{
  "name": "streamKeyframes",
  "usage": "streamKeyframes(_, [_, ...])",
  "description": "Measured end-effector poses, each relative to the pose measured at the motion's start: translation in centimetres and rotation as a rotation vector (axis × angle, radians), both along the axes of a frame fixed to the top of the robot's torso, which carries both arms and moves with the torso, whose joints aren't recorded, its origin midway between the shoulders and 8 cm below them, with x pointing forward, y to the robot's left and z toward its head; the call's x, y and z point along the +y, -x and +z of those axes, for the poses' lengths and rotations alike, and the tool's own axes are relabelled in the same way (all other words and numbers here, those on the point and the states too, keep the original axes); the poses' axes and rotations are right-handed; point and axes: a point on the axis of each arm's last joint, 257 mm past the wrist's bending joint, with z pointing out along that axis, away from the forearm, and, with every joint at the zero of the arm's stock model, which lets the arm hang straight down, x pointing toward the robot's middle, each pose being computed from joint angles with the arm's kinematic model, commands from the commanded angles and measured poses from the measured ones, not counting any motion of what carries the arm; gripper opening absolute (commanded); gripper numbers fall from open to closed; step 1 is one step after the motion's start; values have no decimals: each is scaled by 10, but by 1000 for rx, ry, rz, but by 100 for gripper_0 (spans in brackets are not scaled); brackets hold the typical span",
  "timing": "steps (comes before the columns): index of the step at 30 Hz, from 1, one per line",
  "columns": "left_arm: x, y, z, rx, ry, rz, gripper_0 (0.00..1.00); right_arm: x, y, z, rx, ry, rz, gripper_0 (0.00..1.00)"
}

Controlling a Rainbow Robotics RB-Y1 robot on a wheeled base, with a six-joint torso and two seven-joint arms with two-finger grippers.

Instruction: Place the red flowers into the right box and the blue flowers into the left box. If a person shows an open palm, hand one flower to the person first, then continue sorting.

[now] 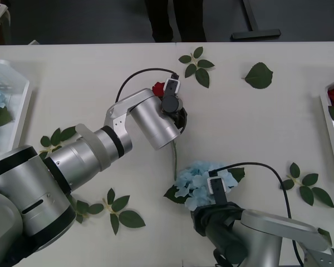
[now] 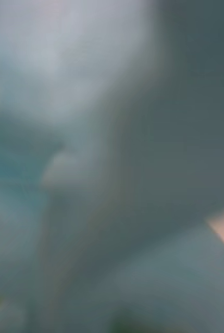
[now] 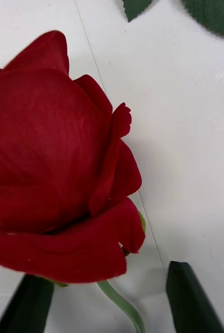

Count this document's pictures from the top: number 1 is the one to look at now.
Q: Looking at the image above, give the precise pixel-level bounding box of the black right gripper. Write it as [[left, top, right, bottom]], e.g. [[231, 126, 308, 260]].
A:
[[190, 202, 242, 238]]

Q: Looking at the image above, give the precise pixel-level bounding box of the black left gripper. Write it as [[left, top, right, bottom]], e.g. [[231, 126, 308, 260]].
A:
[[163, 107, 189, 135]]

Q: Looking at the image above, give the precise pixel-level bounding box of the red rose with thorny stem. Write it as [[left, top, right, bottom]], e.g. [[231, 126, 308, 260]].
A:
[[151, 81, 180, 181]]

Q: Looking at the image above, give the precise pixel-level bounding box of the green five-leaf twig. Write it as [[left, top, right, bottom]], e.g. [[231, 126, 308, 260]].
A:
[[178, 46, 215, 88], [279, 162, 334, 209]]

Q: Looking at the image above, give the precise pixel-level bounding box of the single large green leaf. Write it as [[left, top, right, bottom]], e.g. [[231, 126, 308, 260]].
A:
[[241, 62, 274, 90]]

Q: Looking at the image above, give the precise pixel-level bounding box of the person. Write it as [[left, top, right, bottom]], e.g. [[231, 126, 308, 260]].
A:
[[144, 0, 207, 43]]

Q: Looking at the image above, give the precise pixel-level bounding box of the black stand foot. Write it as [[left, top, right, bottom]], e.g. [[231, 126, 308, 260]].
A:
[[230, 0, 282, 40]]

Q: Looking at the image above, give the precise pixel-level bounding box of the small green leaf twig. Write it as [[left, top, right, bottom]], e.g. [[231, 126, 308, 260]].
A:
[[317, 228, 333, 247]]

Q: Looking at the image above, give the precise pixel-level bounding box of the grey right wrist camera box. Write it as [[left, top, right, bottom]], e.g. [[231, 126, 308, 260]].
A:
[[207, 176, 227, 196]]

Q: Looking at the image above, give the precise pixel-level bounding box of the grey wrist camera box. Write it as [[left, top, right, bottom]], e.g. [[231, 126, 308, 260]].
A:
[[207, 176, 227, 196], [164, 78, 181, 97]]

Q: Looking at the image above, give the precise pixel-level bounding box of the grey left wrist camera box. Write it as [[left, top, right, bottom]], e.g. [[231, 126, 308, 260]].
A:
[[164, 78, 181, 97]]

